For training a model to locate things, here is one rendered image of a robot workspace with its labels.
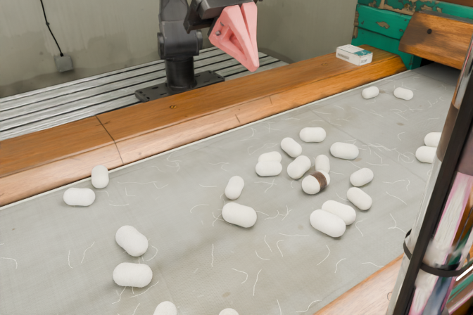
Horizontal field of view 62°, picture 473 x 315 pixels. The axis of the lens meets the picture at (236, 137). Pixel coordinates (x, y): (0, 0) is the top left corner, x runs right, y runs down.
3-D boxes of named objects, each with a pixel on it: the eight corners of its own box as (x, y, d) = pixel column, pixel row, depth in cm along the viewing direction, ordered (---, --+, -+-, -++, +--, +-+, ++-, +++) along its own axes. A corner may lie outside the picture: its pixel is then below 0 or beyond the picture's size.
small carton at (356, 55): (335, 57, 77) (336, 47, 76) (348, 53, 79) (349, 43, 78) (358, 66, 73) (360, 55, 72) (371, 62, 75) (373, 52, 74)
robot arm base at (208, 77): (226, 49, 87) (208, 41, 91) (143, 70, 76) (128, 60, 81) (226, 82, 91) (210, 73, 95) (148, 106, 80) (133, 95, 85)
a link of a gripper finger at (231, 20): (297, 46, 48) (264, -14, 50) (250, 58, 45) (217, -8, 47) (274, 74, 54) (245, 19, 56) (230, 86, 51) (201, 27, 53)
